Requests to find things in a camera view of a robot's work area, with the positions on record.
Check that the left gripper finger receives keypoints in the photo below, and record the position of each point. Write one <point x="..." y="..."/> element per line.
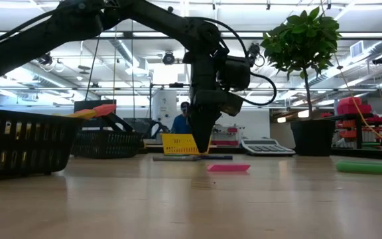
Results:
<point x="204" y="129"/>

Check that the blue crayon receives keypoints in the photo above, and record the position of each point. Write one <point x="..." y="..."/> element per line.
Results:
<point x="221" y="157"/>

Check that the grey crayon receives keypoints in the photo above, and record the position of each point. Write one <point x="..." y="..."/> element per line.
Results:
<point x="174" y="158"/>

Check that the green marker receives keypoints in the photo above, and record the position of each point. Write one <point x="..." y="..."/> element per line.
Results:
<point x="370" y="168"/>

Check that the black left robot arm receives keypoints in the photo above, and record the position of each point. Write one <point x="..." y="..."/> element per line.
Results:
<point x="45" y="36"/>

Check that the black background robot arm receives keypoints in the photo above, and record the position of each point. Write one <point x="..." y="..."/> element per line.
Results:
<point x="159" y="127"/>

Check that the shelf with red bins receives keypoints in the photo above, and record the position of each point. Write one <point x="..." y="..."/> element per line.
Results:
<point x="353" y="108"/>

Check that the person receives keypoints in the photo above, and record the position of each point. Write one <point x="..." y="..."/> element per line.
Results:
<point x="179" y="126"/>

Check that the yellow plastic bin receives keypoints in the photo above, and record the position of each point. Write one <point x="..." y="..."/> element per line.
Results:
<point x="177" y="144"/>

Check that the pink eraser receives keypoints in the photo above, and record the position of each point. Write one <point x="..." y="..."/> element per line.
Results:
<point x="227" y="167"/>

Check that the white cylindrical tank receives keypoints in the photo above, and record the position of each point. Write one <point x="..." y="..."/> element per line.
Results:
<point x="164" y="99"/>

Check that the grey calculator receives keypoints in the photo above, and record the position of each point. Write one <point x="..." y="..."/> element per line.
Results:
<point x="264" y="147"/>

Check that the black plastic bin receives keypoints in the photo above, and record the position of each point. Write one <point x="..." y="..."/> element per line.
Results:
<point x="104" y="146"/>
<point x="28" y="146"/>

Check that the black plant pot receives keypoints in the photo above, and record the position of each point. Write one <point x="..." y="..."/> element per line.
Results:
<point x="312" y="137"/>

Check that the green leafy plant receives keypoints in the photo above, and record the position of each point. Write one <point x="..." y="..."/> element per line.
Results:
<point x="307" y="43"/>

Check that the white ceiling vent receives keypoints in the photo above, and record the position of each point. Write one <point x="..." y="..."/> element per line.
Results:
<point x="357" y="49"/>

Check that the black ceiling projector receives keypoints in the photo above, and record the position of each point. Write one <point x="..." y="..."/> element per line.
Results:
<point x="380" y="60"/>

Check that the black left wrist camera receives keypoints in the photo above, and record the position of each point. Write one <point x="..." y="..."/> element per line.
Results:
<point x="239" y="73"/>

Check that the black ceiling camera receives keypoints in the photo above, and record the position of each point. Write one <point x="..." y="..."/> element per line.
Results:
<point x="168" y="58"/>
<point x="254" y="53"/>
<point x="46" y="59"/>

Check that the black aluminium table frame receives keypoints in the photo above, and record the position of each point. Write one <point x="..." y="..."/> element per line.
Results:
<point x="366" y="154"/>

